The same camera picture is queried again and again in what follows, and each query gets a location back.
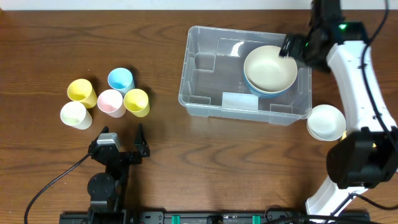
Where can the dark blue bowl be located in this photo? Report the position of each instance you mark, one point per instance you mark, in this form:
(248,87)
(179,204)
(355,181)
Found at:
(259,93)

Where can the yellow cup left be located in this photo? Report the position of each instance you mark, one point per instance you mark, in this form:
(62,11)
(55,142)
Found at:
(81,90)

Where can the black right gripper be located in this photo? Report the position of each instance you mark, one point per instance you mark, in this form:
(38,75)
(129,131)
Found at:
(294,45)

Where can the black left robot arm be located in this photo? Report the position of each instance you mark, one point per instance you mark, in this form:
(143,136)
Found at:
(107,189)

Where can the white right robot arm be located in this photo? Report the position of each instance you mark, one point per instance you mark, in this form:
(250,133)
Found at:
(368,154)

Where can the white small bowl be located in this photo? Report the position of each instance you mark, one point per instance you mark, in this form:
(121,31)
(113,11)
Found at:
(326,123)

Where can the beige bowl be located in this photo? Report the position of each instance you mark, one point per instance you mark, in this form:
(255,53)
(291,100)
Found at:
(269,72)

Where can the pink cup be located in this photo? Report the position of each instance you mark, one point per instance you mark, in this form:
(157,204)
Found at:
(111,102)

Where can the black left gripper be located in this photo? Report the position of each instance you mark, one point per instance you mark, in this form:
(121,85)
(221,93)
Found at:
(123,156)

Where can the yellow cup right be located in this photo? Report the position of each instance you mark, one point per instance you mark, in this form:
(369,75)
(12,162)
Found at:
(137,102)

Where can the yellow small bowl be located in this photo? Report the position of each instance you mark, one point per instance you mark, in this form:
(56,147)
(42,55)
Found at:
(343,136)

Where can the clear plastic storage bin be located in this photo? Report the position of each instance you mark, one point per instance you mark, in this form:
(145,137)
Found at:
(212,82)

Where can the white cup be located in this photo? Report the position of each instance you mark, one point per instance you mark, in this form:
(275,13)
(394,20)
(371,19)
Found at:
(75,114)

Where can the light blue cup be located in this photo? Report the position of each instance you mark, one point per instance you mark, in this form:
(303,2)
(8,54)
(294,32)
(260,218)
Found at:
(121,79)

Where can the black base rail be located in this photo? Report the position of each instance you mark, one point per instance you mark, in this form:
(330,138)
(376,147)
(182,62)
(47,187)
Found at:
(157,217)

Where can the yellow cup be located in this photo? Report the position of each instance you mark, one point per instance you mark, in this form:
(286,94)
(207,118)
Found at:
(81,90)
(137,102)

